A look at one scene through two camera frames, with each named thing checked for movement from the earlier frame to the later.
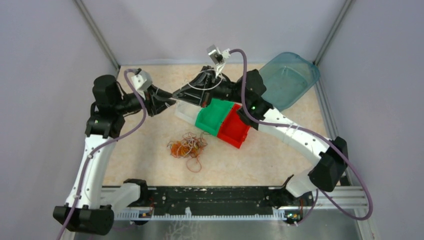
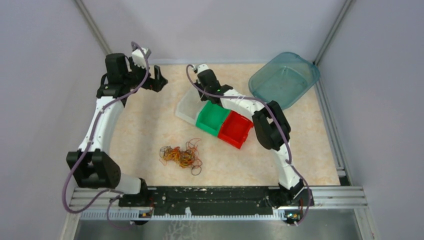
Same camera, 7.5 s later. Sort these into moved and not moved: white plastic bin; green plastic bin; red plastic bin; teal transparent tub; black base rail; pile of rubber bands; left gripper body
Moved: pile of rubber bands; left gripper body
Not moved: black base rail; white plastic bin; green plastic bin; teal transparent tub; red plastic bin
